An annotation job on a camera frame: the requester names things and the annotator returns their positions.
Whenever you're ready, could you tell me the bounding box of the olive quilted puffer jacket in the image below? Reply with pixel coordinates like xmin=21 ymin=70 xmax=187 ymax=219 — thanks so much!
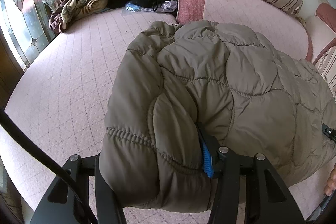
xmin=99 ymin=20 xmax=335 ymax=213

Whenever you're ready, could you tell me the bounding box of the person right hand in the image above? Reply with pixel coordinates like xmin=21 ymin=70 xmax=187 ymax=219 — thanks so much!
xmin=324 ymin=168 xmax=336 ymax=196

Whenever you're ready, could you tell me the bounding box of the pink round cushion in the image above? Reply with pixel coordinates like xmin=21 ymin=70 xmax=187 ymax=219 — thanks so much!
xmin=306 ymin=3 xmax=335 ymax=65

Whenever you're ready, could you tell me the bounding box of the clear plastic bag blue item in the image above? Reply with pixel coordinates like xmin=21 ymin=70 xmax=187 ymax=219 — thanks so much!
xmin=122 ymin=0 xmax=180 ymax=15

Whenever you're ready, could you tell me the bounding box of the red pink cushion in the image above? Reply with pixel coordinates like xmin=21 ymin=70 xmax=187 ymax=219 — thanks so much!
xmin=177 ymin=0 xmax=205 ymax=24

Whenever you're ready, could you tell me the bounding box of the stained glass window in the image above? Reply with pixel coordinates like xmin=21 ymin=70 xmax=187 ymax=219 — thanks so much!
xmin=1 ymin=0 xmax=55 ymax=71

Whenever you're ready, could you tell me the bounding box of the black cable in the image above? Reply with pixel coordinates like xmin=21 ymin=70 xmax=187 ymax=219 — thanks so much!
xmin=0 ymin=108 xmax=98 ymax=224

